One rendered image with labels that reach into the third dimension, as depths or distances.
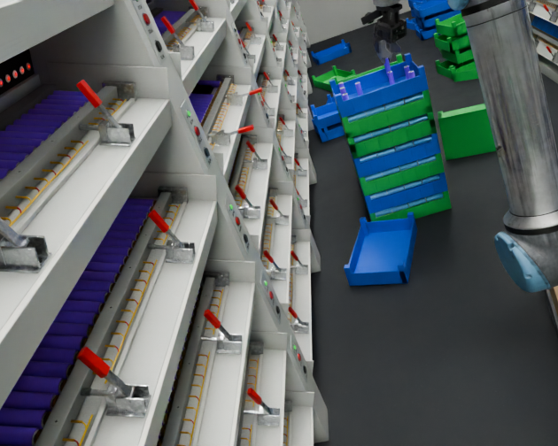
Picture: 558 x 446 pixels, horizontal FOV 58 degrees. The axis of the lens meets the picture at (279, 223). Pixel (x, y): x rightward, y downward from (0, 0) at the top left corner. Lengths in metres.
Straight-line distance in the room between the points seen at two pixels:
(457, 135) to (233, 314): 1.58
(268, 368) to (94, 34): 0.71
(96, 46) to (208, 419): 0.59
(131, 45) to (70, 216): 0.38
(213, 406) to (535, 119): 0.79
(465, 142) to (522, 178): 1.19
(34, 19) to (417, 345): 1.24
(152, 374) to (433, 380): 0.95
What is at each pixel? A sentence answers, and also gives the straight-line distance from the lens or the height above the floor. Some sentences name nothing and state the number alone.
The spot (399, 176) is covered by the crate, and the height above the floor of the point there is 0.20.
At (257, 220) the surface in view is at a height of 0.54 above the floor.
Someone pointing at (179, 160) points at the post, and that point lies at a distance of 0.90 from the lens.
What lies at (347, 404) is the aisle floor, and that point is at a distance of 1.44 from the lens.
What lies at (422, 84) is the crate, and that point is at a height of 0.50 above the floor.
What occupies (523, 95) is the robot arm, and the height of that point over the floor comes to 0.68.
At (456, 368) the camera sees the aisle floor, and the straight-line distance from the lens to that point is 1.45.
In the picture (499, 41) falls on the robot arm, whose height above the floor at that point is 0.78.
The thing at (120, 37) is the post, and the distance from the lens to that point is 0.85.
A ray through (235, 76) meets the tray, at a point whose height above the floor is 0.77.
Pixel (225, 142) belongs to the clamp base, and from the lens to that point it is 1.14.
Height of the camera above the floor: 1.11
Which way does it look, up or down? 29 degrees down
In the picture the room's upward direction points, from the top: 22 degrees counter-clockwise
